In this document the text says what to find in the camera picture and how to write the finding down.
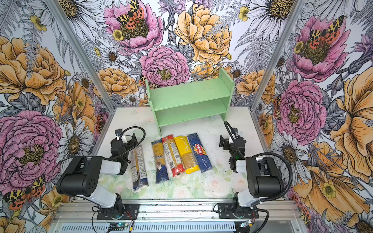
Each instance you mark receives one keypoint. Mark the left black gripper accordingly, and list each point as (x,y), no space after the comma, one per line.
(125,158)

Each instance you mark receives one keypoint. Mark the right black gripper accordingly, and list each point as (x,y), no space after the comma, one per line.
(228,142)

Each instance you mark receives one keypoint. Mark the clear grey label spaghetti bag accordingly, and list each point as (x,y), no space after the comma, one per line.
(138,171)

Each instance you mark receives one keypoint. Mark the blue Barilla spaghetti box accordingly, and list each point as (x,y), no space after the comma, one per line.
(199,152)

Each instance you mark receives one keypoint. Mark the yellow blue spaghetti bag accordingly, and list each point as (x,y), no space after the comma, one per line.
(160,163)

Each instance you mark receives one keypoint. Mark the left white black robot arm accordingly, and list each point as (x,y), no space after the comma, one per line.
(81,177)

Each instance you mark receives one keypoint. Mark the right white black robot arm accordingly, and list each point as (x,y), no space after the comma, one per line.
(263,179)

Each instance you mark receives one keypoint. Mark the green wooden two-tier shelf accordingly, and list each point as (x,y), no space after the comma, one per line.
(189,101)

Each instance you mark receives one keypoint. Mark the yellow Pastatime spaghetti bag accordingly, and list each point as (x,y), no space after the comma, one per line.
(187,156)

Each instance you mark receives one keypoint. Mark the red white label spaghetti bag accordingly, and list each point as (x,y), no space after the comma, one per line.
(172,155)

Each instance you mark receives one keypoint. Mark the small green circuit board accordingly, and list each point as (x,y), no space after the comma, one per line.
(117,227)

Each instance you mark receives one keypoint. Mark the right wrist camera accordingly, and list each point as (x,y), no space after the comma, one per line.
(234,134)

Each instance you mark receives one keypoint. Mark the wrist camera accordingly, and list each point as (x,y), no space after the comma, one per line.
(234,134)
(118,132)

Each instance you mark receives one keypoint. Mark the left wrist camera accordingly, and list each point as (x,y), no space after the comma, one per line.
(118,132)

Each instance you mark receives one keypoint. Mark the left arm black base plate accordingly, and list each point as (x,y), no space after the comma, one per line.
(128,212)

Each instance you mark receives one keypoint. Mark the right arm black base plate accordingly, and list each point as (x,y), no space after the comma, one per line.
(227,211)

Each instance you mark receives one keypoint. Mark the aluminium front rail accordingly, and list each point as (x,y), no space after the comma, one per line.
(155,216)

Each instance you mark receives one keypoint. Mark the left aluminium corner post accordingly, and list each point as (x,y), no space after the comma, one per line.
(73,39)

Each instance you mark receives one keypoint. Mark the aluminium corner post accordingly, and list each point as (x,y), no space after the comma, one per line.
(283,38)
(73,39)

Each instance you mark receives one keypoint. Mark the right aluminium corner post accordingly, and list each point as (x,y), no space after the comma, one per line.
(283,38)

